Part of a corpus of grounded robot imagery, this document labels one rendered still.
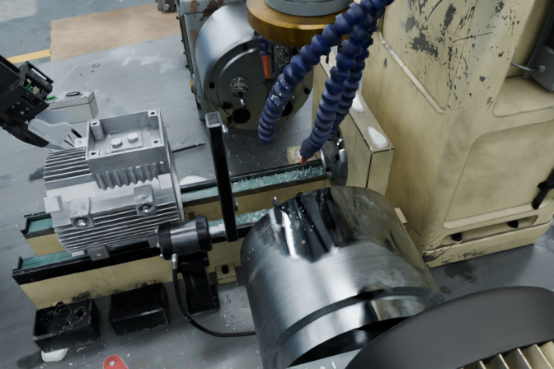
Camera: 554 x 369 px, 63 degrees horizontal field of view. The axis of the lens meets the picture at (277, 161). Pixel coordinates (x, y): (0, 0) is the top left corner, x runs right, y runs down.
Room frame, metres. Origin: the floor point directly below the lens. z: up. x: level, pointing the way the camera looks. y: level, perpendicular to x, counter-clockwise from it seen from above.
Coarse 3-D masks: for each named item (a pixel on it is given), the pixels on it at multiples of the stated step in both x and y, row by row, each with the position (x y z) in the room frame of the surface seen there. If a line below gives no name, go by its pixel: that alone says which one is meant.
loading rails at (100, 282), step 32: (320, 160) 0.71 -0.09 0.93; (192, 192) 0.64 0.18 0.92; (256, 192) 0.64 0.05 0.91; (288, 192) 0.66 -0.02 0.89; (32, 224) 0.57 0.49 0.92; (64, 256) 0.49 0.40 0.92; (128, 256) 0.49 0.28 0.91; (224, 256) 0.52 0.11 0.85; (32, 288) 0.45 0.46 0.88; (64, 288) 0.46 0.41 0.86; (96, 288) 0.47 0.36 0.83; (128, 288) 0.48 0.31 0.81
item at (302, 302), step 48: (336, 192) 0.41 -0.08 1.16; (288, 240) 0.34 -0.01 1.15; (336, 240) 0.33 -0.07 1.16; (384, 240) 0.33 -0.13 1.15; (288, 288) 0.28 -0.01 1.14; (336, 288) 0.26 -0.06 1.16; (384, 288) 0.26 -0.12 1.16; (432, 288) 0.28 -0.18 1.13; (288, 336) 0.23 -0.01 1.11; (336, 336) 0.22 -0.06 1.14
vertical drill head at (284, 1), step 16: (256, 0) 0.63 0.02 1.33; (272, 0) 0.60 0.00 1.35; (288, 0) 0.58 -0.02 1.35; (304, 0) 0.57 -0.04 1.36; (320, 0) 0.57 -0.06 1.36; (336, 0) 0.58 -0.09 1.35; (352, 0) 0.61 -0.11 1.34; (256, 16) 0.58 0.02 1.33; (272, 16) 0.57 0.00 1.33; (288, 16) 0.57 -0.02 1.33; (304, 16) 0.57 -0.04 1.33; (320, 16) 0.57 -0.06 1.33; (272, 32) 0.56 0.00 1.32; (288, 32) 0.55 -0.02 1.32; (304, 32) 0.54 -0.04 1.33; (320, 32) 0.54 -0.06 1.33; (272, 48) 0.66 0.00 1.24; (288, 48) 0.57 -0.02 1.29; (272, 64) 0.66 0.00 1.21
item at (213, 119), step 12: (216, 120) 0.46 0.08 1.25; (216, 132) 0.45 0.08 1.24; (216, 144) 0.45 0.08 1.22; (216, 156) 0.45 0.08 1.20; (216, 168) 0.45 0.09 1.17; (216, 180) 0.45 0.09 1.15; (228, 180) 0.45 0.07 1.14; (228, 192) 0.45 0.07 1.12; (228, 204) 0.45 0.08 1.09; (228, 216) 0.45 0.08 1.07; (228, 228) 0.45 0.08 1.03; (228, 240) 0.45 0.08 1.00
